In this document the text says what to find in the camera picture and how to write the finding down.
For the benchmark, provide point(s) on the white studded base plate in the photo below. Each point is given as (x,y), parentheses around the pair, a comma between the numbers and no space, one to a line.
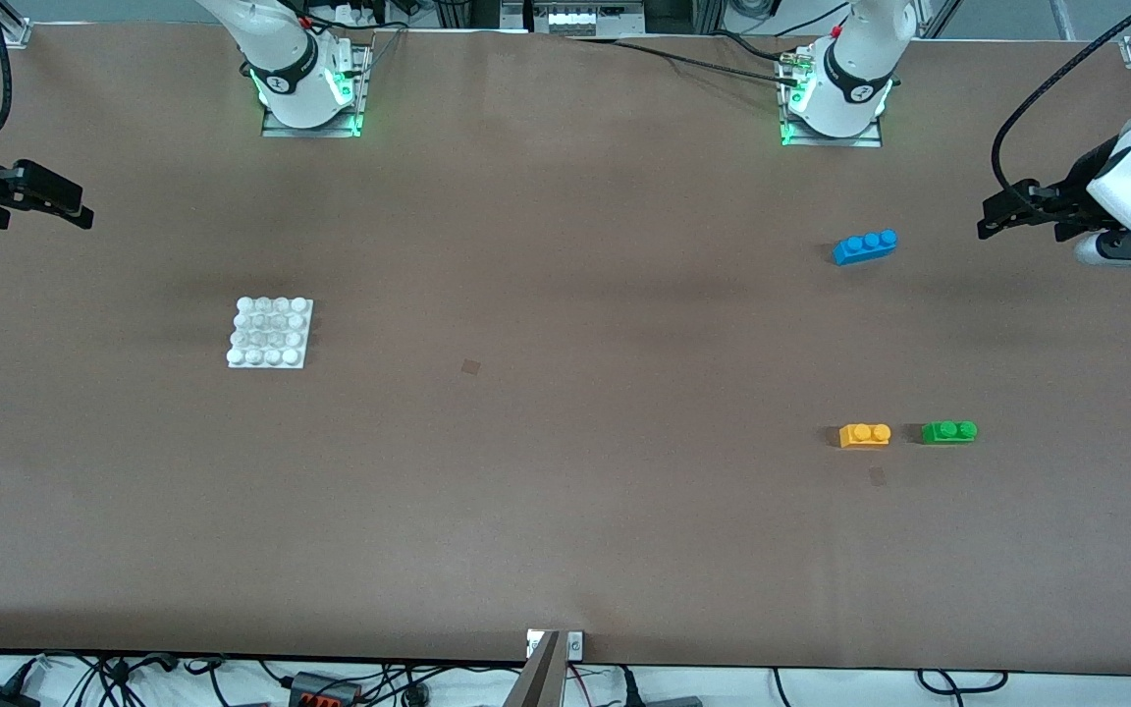
(271,334)

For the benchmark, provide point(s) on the yellow two-stud block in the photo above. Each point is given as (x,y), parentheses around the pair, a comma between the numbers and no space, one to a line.
(864,437)

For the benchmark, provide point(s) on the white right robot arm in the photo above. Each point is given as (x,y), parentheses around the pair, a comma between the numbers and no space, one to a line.
(281,69)

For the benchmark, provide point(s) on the blue three-stud block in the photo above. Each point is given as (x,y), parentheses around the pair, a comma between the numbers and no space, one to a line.
(865,247)

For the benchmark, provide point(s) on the green two-stud block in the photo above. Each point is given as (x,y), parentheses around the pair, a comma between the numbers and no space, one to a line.
(948,433)

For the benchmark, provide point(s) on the white power strip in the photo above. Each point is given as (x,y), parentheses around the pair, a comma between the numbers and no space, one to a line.
(570,20)

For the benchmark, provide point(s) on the black power adapter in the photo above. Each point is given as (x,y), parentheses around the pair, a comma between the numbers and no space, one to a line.
(1,697)

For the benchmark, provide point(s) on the power adapter with orange plugs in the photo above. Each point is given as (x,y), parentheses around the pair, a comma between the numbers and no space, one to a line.
(325,690)

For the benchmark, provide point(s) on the metal pole clamp bracket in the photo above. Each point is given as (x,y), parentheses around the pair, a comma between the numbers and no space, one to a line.
(574,645)

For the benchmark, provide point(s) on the metal camera pole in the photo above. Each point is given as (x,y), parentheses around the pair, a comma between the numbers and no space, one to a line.
(538,682)

